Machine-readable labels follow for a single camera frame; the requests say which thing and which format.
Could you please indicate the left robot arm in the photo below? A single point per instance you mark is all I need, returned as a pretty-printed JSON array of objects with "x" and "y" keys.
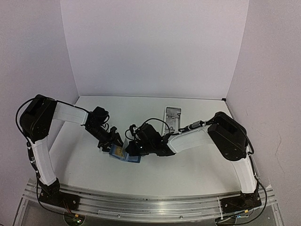
[{"x": 34, "y": 124}]

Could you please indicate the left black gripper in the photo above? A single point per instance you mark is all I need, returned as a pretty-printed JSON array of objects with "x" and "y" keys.
[{"x": 108, "y": 141}]

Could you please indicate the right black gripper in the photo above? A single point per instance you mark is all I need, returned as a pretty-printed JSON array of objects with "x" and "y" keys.
[{"x": 132, "y": 151}]

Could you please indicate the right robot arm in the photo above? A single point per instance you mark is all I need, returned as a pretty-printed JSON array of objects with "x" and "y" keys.
[{"x": 226, "y": 134}]

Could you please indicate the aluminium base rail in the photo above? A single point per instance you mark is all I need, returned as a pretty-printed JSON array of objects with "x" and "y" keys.
[{"x": 137, "y": 208}]

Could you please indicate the blue card holder wallet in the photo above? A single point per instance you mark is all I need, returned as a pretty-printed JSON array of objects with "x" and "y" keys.
[{"x": 127, "y": 158}]

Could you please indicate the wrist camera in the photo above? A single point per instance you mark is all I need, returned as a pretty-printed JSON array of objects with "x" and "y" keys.
[
  {"x": 113, "y": 131},
  {"x": 132, "y": 129}
]

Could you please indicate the white plastic tray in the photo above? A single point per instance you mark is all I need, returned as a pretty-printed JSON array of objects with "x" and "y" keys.
[{"x": 172, "y": 117}]

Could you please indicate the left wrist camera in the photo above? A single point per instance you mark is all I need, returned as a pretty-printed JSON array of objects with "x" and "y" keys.
[{"x": 113, "y": 131}]

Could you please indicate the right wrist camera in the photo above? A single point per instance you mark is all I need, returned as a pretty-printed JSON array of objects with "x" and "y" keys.
[{"x": 132, "y": 129}]

